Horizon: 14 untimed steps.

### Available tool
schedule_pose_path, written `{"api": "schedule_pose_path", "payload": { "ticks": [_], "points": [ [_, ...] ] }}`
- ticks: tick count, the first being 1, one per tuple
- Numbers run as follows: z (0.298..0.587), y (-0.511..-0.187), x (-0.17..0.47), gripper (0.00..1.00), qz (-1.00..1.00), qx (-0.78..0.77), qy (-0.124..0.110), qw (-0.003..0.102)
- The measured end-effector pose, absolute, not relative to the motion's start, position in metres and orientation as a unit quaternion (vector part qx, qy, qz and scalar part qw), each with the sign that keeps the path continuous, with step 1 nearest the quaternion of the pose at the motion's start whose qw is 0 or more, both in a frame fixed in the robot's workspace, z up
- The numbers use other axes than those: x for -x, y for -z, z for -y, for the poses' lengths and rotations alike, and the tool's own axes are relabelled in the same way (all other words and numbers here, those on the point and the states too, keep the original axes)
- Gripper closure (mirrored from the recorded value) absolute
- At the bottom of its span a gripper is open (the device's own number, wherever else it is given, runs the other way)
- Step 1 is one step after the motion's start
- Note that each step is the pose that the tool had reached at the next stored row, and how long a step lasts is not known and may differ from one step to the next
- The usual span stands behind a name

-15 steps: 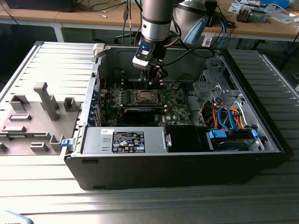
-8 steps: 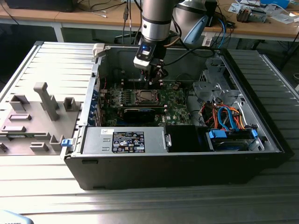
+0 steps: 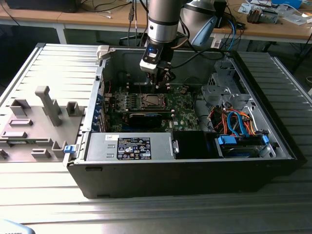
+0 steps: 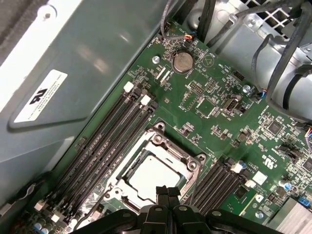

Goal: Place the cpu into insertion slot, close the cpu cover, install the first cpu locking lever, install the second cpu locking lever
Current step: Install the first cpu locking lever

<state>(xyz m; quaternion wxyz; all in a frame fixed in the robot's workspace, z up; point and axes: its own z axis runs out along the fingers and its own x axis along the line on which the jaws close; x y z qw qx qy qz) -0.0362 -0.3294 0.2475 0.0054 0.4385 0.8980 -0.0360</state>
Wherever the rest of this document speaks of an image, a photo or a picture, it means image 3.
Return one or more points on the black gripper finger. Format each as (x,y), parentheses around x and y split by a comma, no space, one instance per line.
(169,75)
(157,80)

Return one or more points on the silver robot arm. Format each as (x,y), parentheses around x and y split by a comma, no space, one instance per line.
(163,14)

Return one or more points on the CPU socket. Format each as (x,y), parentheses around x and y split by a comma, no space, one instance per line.
(168,105)

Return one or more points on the copper CPU cooler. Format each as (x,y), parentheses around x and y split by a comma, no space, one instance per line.
(254,14)

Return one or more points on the black graphics card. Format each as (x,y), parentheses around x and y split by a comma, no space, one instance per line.
(146,120)

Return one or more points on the green motherboard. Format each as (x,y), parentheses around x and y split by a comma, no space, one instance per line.
(185,114)

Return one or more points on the small white device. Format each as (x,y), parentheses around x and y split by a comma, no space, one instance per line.
(215,45)

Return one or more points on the grey metal drive cage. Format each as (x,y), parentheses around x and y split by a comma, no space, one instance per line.
(219,90)

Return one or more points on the beige case latch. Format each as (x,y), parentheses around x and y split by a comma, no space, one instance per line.
(102,52)

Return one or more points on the wooden desk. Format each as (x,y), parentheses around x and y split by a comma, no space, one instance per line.
(97,20)

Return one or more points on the grey power supply unit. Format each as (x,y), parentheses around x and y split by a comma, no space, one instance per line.
(102,146)

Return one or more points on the hard disk in blue carrier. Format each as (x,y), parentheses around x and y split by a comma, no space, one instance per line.
(229,141)

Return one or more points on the black PC case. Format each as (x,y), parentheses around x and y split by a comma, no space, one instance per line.
(170,175)

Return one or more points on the grey metal drive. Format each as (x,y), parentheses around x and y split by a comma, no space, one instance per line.
(270,15)

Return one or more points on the blue case latch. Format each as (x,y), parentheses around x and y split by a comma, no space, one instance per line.
(69,149)

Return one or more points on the blue box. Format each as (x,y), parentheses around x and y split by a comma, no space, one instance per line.
(287,3)

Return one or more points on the grey parts rack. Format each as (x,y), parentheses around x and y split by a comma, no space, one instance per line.
(36,136)

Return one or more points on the black monitor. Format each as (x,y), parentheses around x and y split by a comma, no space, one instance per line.
(36,5)

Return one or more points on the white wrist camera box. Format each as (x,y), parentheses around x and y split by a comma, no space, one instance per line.
(147,66)

